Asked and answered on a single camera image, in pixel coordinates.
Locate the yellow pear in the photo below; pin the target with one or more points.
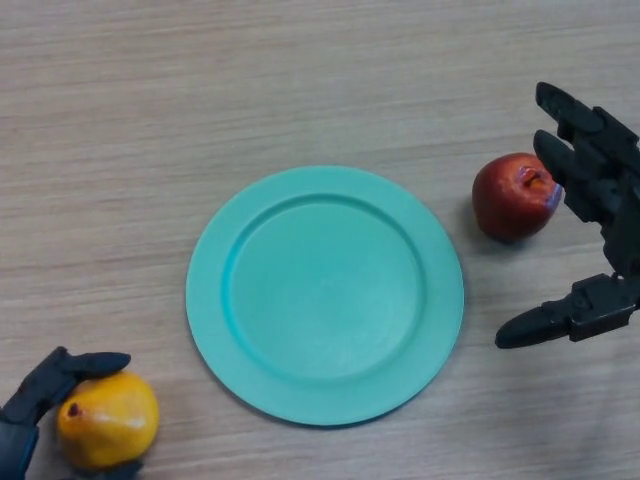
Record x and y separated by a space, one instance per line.
112 425

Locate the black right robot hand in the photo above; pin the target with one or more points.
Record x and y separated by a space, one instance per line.
612 175

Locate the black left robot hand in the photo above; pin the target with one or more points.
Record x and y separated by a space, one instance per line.
35 395

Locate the red apple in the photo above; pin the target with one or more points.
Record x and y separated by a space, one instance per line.
507 205

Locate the green round plate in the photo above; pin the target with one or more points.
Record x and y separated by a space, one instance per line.
325 300

